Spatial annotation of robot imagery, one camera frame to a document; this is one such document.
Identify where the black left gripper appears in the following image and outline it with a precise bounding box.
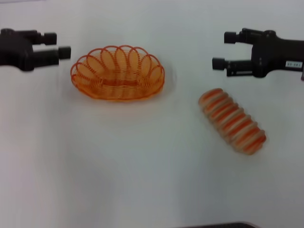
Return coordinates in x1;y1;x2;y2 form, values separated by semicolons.
0;28;72;72

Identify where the orange wire oval basket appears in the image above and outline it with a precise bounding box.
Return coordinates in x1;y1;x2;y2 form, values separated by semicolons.
70;44;165;102

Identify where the orange striped bread loaf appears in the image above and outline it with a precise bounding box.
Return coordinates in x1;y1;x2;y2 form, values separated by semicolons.
198;87;267;156

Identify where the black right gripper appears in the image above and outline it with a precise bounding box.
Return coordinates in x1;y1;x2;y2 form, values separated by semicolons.
211;28;304;79

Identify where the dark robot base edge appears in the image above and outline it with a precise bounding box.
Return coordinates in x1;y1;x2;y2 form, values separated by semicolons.
180;221;260;228

